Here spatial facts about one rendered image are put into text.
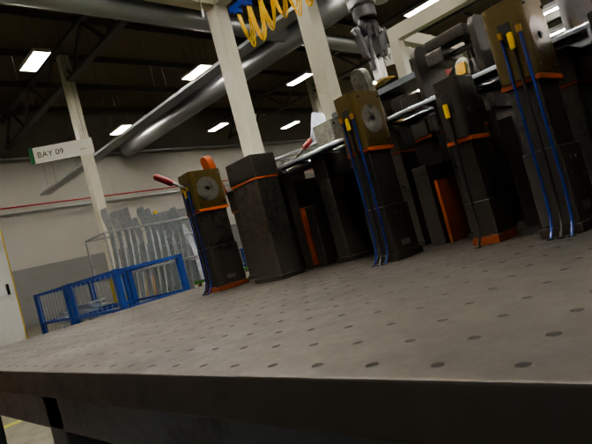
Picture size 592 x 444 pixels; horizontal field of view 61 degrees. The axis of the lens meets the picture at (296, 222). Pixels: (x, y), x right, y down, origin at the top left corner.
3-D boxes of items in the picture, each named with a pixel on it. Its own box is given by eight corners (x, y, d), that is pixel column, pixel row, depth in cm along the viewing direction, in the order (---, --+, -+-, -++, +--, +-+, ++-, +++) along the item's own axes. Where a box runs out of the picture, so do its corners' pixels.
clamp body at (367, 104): (365, 270, 100) (320, 102, 101) (400, 256, 107) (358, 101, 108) (390, 266, 95) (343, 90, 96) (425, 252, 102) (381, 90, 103)
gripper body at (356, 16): (366, 14, 164) (373, 41, 163) (345, 14, 159) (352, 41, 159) (380, 2, 157) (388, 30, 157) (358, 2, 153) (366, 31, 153)
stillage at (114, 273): (85, 366, 563) (64, 284, 566) (147, 343, 622) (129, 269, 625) (136, 365, 482) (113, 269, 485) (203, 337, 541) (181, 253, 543)
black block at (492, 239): (464, 253, 84) (418, 85, 85) (492, 241, 91) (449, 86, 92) (493, 247, 80) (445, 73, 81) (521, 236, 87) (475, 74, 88)
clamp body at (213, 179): (197, 298, 148) (166, 180, 149) (235, 285, 157) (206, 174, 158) (211, 295, 141) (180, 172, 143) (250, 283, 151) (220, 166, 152)
